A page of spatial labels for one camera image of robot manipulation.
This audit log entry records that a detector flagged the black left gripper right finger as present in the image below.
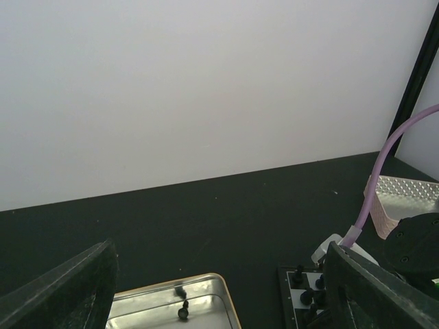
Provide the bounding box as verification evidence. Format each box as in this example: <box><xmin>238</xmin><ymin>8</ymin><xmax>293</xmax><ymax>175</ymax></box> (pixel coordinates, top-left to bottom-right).
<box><xmin>324</xmin><ymin>242</ymin><xmax>438</xmax><ymax>328</ymax></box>

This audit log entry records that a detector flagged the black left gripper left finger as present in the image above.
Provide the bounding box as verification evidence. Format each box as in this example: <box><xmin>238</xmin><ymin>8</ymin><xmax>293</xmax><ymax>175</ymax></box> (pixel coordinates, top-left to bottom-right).
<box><xmin>1</xmin><ymin>240</ymin><xmax>119</xmax><ymax>328</ymax></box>

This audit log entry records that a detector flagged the black chess piece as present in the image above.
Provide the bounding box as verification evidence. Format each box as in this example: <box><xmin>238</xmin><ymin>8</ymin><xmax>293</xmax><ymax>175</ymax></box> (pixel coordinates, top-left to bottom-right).
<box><xmin>300</xmin><ymin>288</ymin><xmax>314</xmax><ymax>306</ymax></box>

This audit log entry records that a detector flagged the black rook piece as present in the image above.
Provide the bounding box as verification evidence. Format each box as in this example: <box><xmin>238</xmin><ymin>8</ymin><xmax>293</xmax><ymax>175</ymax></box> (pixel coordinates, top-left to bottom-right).
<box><xmin>290</xmin><ymin>265</ymin><xmax>304</xmax><ymax>289</ymax></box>

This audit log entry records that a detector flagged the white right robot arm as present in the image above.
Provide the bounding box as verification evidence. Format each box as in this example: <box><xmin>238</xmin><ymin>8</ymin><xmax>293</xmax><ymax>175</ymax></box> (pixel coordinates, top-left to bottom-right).
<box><xmin>383</xmin><ymin>212</ymin><xmax>438</xmax><ymax>300</ymax></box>

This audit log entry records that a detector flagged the black pawn on board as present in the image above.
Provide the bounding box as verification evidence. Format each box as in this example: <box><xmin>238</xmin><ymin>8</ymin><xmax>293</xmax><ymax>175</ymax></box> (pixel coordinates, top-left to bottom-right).
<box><xmin>315</xmin><ymin>274</ymin><xmax>325</xmax><ymax>290</ymax></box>

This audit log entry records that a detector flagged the black white chessboard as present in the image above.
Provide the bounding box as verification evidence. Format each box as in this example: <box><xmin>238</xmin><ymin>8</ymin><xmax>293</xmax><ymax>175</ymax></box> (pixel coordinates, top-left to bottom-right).
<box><xmin>277</xmin><ymin>265</ymin><xmax>329</xmax><ymax>329</ymax></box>

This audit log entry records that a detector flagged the pink patterned tray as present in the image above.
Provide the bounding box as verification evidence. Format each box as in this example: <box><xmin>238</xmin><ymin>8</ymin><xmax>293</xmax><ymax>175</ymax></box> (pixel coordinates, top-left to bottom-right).
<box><xmin>370</xmin><ymin>175</ymin><xmax>438</xmax><ymax>240</ymax></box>

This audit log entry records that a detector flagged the black pawn in tin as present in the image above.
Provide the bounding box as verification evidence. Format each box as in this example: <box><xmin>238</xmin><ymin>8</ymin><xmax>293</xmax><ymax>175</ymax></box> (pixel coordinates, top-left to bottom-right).
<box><xmin>178</xmin><ymin>300</ymin><xmax>189</xmax><ymax>321</ymax></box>

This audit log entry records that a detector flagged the yellow bear tin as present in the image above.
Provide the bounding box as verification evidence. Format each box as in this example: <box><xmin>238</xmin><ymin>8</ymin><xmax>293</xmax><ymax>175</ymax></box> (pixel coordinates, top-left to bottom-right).
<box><xmin>106</xmin><ymin>273</ymin><xmax>241</xmax><ymax>328</ymax></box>

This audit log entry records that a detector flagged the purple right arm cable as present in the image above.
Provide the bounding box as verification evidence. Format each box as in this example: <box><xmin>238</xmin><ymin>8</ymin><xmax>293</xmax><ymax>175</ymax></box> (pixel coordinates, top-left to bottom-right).
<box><xmin>346</xmin><ymin>104</ymin><xmax>439</xmax><ymax>247</ymax></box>

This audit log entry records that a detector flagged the black right frame post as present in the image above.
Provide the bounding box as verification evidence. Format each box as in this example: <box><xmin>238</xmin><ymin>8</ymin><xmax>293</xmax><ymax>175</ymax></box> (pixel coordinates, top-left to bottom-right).
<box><xmin>388</xmin><ymin>5</ymin><xmax>439</xmax><ymax>137</ymax></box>

